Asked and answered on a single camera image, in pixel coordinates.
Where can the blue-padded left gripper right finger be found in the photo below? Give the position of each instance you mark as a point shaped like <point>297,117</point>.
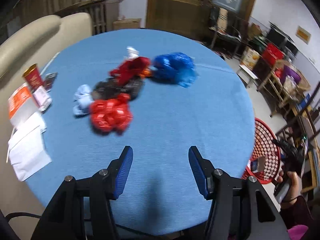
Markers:
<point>196,161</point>

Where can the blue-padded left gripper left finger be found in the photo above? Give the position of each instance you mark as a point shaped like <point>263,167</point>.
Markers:
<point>122,170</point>

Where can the red plastic bag bundle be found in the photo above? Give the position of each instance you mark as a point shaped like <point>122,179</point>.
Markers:
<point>112,114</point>

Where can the light blue face mask bundle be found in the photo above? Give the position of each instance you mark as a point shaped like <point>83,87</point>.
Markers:
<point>83,99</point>

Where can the black plastic bag bundle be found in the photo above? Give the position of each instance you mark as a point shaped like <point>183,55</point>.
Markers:
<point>109,89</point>

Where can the dark red plastic bag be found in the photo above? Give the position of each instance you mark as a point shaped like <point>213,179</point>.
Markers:
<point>138,67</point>

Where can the blue plastic bag bundle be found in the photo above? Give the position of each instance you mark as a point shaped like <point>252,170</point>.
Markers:
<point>175,68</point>

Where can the white plastic bag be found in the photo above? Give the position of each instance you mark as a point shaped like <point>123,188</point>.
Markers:
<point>132,53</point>

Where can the person right hand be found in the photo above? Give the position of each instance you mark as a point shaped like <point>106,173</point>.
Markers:
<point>293,191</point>

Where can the red plastic mesh basket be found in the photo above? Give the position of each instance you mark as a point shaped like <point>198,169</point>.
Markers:
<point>264,162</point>

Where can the blue round table cloth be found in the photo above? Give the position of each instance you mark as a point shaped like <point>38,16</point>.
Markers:
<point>160,196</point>

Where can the rattan chair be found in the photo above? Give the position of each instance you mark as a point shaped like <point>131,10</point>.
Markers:
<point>286,95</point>

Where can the purple bag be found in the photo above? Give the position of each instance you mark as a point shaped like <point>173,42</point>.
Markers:
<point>288,71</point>

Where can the small white stool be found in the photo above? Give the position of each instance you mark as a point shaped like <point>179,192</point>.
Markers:
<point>248,73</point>

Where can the white tissue sheets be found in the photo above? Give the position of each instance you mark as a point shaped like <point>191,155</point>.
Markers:
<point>26,150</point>

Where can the small white cigarette box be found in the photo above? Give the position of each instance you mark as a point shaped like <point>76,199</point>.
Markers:
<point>42,98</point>

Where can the red gift bag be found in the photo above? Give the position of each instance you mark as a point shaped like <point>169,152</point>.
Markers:
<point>272,53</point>

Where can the yellow printed carton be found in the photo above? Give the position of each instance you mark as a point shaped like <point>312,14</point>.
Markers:
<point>249,58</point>

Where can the white paper straw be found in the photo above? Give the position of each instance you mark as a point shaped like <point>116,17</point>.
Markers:
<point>42,75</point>

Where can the dark snack wrapper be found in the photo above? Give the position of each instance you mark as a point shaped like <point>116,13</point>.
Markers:
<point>49,80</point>

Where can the orange white tissue pack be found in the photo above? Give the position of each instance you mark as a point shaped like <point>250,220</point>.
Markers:
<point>22,105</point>

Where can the black computer monitor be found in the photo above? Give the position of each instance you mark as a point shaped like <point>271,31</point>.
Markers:
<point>275,37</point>

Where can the red paper cup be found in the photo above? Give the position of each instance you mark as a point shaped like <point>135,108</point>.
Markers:
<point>33,78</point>

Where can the brown cardboard box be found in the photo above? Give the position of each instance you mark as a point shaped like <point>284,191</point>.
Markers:
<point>127,23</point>

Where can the black metal armchair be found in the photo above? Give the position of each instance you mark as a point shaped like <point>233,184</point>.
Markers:
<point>226,30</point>

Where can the cream leather sofa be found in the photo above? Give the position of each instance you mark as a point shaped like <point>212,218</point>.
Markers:
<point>36,43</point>

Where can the wooden radiator cover cabinet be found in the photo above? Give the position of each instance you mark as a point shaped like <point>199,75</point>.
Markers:
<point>102,12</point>

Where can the wooden double door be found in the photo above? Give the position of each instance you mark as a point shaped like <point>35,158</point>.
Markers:
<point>189,18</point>

